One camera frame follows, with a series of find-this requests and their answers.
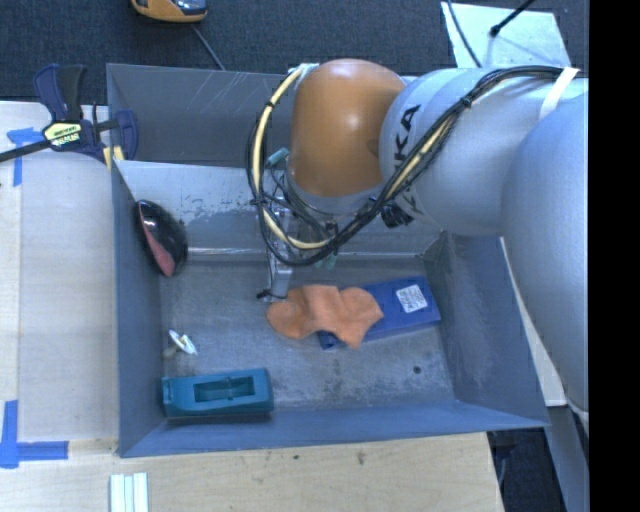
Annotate orange cloth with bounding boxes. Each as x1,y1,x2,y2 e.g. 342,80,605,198
265,284,386,351

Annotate small white plastic piece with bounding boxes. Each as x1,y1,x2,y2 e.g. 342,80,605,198
163,329,200,359

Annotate blue flat box white label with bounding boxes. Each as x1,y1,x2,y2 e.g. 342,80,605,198
316,275,443,351

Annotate grey metal bin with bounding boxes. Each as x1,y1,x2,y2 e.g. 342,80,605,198
105,62,552,459

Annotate black and red oval object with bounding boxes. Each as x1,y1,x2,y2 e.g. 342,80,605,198
133,199,190,278

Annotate teal rectangular box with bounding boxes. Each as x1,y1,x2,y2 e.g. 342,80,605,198
160,367,276,419

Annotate pale wood board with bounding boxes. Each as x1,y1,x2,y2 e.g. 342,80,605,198
18,149,121,443

